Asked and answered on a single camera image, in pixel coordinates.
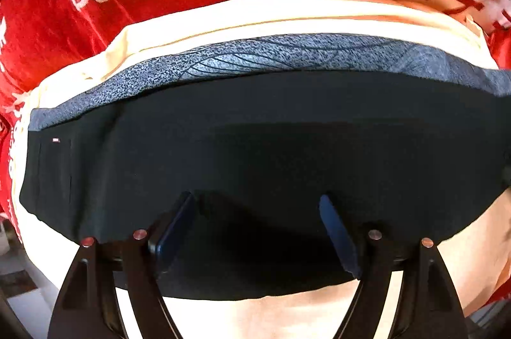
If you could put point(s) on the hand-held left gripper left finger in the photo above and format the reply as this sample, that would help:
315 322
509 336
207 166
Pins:
175 231

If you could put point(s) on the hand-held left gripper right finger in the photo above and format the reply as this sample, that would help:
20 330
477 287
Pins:
339 235

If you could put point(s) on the black pants with grey waistband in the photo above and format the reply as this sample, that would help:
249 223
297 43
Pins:
255 147

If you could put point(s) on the cream bed sheet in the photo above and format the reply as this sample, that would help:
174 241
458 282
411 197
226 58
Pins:
247 15

